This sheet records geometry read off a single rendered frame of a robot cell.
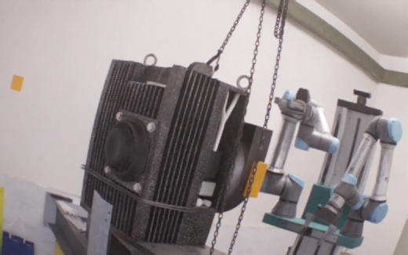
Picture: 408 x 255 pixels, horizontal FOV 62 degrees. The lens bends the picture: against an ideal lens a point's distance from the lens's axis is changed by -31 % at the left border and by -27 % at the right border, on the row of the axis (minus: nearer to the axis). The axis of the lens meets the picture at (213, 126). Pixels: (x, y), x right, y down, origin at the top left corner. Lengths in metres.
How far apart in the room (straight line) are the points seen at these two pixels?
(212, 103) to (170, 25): 1.33
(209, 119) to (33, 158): 1.42
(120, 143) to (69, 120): 1.17
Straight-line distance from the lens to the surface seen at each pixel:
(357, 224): 2.12
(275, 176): 2.29
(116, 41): 2.89
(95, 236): 1.68
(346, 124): 2.45
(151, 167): 1.66
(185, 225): 1.89
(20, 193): 2.78
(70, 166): 2.87
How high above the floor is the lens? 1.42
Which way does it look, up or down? level
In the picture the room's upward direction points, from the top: 16 degrees clockwise
